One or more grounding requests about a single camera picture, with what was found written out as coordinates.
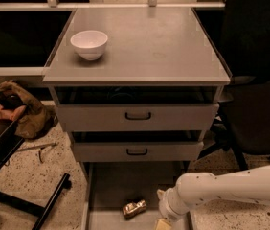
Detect grey top drawer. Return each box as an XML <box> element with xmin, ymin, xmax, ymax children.
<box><xmin>52</xmin><ymin>86</ymin><xmax>218</xmax><ymax>132</ymax></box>

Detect crushed orange can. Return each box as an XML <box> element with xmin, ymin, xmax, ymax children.
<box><xmin>123</xmin><ymin>199</ymin><xmax>146</xmax><ymax>219</ymax></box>

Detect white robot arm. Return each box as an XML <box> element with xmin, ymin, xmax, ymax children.
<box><xmin>157</xmin><ymin>165</ymin><xmax>270</xmax><ymax>222</ymax></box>

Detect black office chair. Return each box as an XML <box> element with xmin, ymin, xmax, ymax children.
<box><xmin>200</xmin><ymin>0</ymin><xmax>270</xmax><ymax>170</ymax></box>

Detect dark object in top drawer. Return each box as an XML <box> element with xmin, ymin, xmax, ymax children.
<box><xmin>107</xmin><ymin>86</ymin><xmax>138</xmax><ymax>102</ymax></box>

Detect white ceramic bowl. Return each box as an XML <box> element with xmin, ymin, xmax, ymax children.
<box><xmin>70</xmin><ymin>30</ymin><xmax>108</xmax><ymax>60</ymax></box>

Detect grey drawer cabinet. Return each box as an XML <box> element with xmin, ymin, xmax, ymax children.
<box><xmin>42</xmin><ymin>6</ymin><xmax>233</xmax><ymax>230</ymax></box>

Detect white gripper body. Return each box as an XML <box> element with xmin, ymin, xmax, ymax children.
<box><xmin>159</xmin><ymin>188</ymin><xmax>187</xmax><ymax>222</ymax></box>

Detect grey bottom drawer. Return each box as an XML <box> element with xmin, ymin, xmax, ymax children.
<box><xmin>81</xmin><ymin>162</ymin><xmax>184</xmax><ymax>230</ymax></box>

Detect black metal stand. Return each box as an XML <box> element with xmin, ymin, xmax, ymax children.
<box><xmin>0</xmin><ymin>120</ymin><xmax>72</xmax><ymax>230</ymax></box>

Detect grey drawer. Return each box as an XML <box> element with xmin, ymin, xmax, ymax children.
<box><xmin>81</xmin><ymin>162</ymin><xmax>184</xmax><ymax>230</ymax></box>
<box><xmin>52</xmin><ymin>86</ymin><xmax>218</xmax><ymax>132</ymax></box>
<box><xmin>70</xmin><ymin>131</ymin><xmax>203</xmax><ymax>162</ymax></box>

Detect grey middle drawer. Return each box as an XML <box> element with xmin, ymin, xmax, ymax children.
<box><xmin>70</xmin><ymin>131</ymin><xmax>203</xmax><ymax>162</ymax></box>

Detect brown crumpled cloth bag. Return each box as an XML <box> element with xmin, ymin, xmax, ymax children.
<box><xmin>0</xmin><ymin>80</ymin><xmax>54</xmax><ymax>139</ymax></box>

